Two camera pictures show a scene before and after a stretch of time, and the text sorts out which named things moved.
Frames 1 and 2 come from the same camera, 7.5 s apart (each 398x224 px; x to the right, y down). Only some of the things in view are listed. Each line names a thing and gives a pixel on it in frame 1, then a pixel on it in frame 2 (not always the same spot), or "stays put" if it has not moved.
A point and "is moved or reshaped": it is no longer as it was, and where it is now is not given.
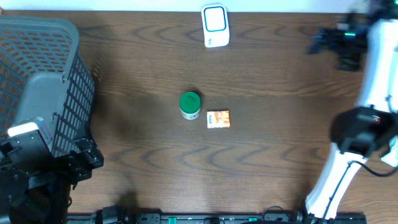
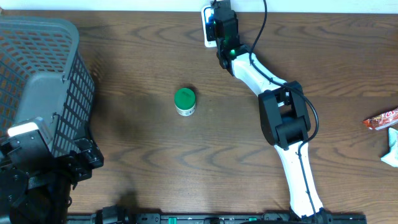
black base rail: x=117 y=217 stays put
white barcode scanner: x=216 y=23 stays put
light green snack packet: x=392 y=158 stays put
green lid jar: x=189 y=105 is moved or reshaped
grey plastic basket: x=45 y=73 stays put
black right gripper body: x=349 y=44 to x=219 y=43
